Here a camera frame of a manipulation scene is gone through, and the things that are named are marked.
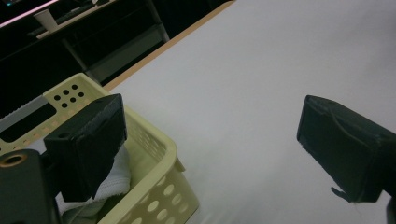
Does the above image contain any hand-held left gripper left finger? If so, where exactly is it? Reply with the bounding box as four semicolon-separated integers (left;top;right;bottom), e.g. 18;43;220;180
43;92;128;203

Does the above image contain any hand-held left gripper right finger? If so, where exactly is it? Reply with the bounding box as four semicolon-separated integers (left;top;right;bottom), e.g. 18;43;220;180
296;94;396;203

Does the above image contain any light grey tank top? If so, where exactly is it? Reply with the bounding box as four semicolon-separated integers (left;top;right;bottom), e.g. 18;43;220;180
55;144;132;224

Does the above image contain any pale yellow perforated plastic basket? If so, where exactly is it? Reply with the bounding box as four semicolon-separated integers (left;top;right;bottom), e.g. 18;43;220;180
0;73;200;224

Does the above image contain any white framed desk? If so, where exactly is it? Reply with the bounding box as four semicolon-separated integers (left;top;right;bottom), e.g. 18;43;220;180
0;0;171;83

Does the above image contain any white table mat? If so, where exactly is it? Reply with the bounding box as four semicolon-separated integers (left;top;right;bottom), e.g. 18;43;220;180
110;0;396;224

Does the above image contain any white paper cup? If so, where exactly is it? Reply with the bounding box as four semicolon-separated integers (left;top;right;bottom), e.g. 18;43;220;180
33;8;60;34

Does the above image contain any pink light strip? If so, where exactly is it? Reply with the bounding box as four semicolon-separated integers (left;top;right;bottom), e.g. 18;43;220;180
0;0;60;29

